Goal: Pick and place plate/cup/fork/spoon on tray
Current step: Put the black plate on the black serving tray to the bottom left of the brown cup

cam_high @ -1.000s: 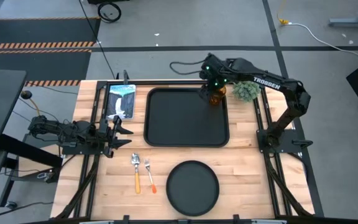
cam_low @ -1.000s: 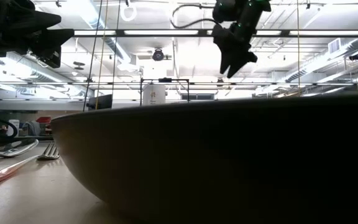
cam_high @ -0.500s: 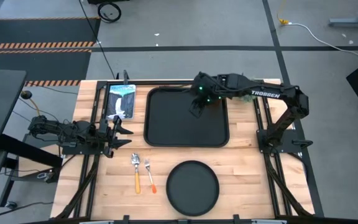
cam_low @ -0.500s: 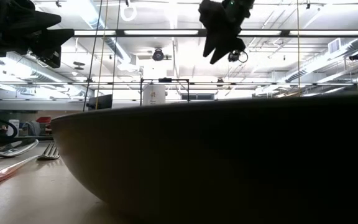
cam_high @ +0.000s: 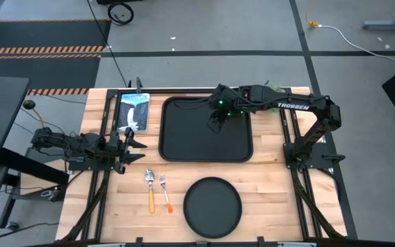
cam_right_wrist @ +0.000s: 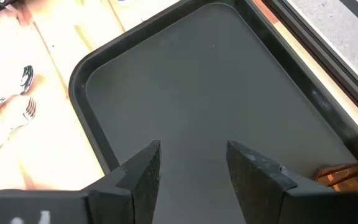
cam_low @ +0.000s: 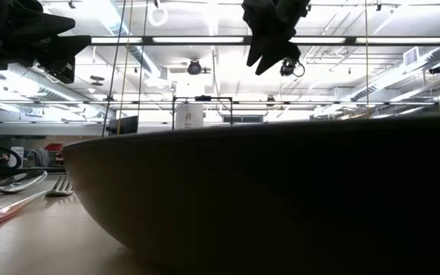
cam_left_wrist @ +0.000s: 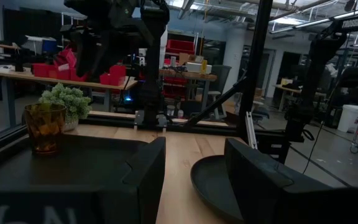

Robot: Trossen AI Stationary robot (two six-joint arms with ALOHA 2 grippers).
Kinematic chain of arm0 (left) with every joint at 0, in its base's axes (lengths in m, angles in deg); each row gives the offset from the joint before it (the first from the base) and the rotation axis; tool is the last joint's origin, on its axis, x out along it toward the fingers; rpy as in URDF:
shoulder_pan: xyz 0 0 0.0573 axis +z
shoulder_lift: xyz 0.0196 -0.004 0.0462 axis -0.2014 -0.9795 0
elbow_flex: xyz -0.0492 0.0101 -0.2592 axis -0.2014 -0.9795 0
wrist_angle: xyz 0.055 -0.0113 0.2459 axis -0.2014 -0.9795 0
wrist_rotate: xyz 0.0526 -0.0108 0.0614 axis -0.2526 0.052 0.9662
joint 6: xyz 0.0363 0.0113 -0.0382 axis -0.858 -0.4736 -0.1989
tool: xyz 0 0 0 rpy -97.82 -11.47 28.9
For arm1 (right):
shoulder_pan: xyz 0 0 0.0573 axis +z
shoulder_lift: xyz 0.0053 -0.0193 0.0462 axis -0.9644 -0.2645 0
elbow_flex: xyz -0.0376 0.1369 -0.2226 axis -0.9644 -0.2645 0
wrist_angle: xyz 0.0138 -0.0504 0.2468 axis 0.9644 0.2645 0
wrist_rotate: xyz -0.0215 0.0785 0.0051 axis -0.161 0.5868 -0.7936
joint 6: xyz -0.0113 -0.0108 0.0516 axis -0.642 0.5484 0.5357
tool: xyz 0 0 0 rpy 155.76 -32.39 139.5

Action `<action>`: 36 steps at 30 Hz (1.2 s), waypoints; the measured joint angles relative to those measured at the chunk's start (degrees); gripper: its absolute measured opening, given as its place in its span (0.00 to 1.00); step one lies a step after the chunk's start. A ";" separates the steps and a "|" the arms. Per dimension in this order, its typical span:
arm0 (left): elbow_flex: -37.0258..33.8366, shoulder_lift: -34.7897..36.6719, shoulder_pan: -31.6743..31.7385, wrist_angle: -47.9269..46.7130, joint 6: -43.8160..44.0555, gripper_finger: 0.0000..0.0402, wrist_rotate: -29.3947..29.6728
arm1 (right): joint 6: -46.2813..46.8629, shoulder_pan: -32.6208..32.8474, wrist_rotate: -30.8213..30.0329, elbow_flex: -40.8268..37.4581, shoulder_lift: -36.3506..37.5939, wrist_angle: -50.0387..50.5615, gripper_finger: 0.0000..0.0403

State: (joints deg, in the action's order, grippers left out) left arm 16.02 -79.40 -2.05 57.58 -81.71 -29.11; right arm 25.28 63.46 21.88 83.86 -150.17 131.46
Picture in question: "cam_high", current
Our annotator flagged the black hazard-striped floor mat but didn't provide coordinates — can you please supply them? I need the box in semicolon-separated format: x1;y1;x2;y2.
0;18;112;97

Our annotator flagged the black rectangular tray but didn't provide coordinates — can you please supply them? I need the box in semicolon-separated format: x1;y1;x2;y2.
158;95;254;163

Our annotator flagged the yellow cable plug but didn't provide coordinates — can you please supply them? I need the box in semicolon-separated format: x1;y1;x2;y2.
304;0;321;29

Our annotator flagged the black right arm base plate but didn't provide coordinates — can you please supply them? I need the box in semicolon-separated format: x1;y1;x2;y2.
283;141;334;170

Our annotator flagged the grey table foot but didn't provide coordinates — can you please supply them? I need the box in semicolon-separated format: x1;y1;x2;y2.
361;0;395;33

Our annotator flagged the waterfall picture book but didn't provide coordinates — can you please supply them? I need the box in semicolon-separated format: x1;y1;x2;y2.
116;92;151;133

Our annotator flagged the yellow cable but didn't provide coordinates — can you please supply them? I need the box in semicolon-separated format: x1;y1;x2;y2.
29;105;46;130

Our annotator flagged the fork with orange handle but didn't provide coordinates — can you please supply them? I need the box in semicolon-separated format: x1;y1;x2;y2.
158;175;174;215

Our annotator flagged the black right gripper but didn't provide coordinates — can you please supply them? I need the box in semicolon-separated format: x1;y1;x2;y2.
206;84;240;135

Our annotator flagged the coiled black cable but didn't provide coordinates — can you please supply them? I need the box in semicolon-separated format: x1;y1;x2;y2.
106;2;135;27

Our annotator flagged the white floor cable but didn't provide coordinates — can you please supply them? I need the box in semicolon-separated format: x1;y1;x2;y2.
317;24;395;72

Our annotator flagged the long black floor cable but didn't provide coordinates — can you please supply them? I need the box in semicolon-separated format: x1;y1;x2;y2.
86;0;130;88

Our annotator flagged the black clamp post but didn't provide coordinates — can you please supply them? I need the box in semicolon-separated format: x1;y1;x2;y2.
126;76;144;90

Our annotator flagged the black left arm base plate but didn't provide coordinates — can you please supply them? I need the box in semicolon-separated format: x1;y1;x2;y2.
67;143;118;172

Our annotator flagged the small green artificial plant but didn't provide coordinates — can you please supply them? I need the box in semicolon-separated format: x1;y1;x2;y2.
264;80;287;115

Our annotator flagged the spoon with yellow-orange handle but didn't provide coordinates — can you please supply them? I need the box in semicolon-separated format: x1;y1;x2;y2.
144;168;156;215

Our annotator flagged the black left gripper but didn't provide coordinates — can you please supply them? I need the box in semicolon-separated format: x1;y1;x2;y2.
108;127;148;175

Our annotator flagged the black round plate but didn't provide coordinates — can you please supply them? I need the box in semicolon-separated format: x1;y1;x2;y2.
182;176;243;239

